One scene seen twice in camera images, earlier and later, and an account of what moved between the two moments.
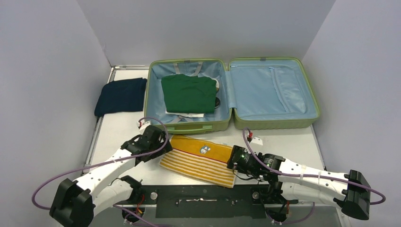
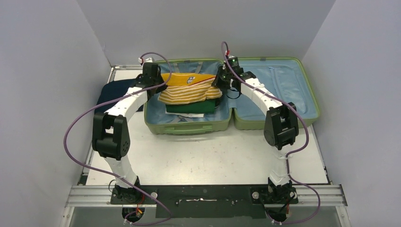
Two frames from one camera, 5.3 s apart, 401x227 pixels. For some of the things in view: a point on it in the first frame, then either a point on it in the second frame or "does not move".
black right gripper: [236, 159] -> [220, 81]
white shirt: [201, 115] does not move
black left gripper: [164, 149] -> [162, 87]
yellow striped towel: [201, 160] -> [188, 89]
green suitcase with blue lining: [193, 95] does not move
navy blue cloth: [124, 95] does not move
